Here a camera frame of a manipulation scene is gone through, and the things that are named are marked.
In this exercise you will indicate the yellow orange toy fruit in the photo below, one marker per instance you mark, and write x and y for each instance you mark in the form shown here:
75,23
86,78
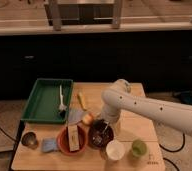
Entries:
88,119

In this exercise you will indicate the metal fork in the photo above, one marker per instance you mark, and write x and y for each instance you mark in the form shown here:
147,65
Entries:
97,139

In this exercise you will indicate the light blue plate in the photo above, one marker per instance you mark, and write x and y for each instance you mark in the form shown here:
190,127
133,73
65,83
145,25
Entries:
75,116

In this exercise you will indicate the green cup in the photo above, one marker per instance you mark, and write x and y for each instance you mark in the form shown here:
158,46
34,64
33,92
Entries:
139,148

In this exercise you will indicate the green plastic tray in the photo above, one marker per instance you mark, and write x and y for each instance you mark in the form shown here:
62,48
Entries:
42,106

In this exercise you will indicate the wooden stool frame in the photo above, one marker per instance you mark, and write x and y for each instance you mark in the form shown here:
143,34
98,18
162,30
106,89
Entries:
83,12

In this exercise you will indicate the blue cloth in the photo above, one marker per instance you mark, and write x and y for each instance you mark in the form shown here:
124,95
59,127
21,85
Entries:
49,145

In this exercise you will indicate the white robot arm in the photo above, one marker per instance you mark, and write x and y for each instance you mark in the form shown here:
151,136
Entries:
118,97

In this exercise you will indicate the orange bowl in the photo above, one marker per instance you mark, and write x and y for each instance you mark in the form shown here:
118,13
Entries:
63,142

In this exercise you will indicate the white cup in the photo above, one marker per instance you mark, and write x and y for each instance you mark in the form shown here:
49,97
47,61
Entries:
115,150

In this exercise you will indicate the wooden block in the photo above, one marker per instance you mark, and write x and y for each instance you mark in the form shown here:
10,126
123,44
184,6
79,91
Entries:
73,138

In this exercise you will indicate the small metal cup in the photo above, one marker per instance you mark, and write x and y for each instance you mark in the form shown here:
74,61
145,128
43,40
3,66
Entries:
29,140

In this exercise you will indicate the white plastic fork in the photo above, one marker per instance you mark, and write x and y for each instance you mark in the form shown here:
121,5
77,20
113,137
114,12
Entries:
62,106

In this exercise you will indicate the purple bowl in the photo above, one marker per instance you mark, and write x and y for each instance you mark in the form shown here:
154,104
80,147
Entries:
96,127

